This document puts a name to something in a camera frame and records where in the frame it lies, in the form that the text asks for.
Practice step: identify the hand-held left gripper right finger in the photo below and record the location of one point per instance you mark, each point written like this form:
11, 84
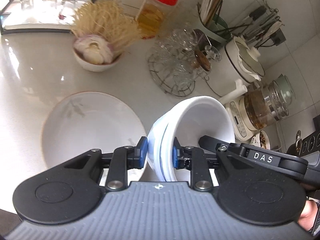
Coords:
177, 155

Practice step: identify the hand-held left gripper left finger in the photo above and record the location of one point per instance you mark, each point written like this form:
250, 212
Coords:
142, 152

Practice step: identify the white leaf-print plate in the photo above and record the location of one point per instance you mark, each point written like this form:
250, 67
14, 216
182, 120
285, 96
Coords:
95, 130

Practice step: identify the dried noodle bundle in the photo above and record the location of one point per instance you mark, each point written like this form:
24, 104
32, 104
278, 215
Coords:
107, 22

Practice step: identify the chopstick holder with chopsticks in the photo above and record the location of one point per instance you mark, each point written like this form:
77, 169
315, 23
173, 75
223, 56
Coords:
212, 12

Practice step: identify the black dish rack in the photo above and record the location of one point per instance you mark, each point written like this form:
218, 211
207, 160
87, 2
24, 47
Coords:
7, 31

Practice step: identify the red-lidded plastic jar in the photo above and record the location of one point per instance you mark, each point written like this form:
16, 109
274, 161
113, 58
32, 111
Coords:
155, 12

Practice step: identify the pale green kettle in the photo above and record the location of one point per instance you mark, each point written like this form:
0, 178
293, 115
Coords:
285, 87

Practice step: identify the white drip tray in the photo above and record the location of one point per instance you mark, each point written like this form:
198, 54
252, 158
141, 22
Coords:
37, 17

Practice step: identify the flower-print bowl with dregs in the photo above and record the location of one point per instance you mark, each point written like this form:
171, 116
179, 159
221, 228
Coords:
261, 140

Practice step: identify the white bowl of garlic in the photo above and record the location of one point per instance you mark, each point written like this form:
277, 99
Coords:
95, 55

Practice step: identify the hanging kitchen utensils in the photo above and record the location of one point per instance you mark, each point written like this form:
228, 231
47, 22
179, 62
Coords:
260, 22

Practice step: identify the glass kettle on cream base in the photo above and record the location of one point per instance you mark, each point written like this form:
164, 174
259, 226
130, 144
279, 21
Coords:
260, 115

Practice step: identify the person's right hand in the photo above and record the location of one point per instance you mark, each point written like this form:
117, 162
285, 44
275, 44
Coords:
311, 213

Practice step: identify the plain white ceramic bowl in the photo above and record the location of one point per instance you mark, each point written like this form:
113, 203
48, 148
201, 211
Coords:
205, 120

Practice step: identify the black power strip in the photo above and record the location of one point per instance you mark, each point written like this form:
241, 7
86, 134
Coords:
278, 37

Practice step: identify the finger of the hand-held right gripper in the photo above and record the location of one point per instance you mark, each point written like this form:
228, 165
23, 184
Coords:
210, 142

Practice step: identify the white electric pot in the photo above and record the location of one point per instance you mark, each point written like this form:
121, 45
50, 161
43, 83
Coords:
240, 65

